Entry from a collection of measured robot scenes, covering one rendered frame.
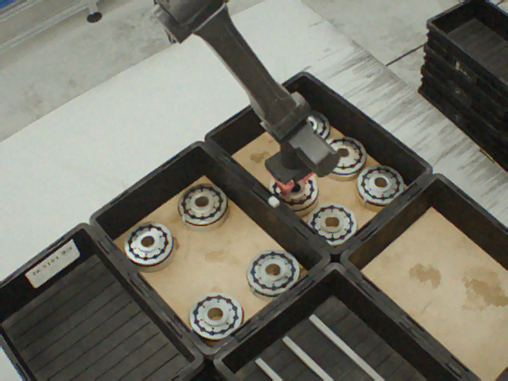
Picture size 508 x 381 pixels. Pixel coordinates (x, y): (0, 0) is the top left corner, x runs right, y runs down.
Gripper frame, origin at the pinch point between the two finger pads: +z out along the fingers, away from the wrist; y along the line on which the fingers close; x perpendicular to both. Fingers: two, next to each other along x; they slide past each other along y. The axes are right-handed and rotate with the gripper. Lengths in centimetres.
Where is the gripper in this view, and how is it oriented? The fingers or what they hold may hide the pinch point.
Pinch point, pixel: (293, 185)
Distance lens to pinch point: 142.3
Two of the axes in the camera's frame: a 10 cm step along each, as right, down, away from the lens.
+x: -6.2, -6.4, 4.6
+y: 7.9, -5.2, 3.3
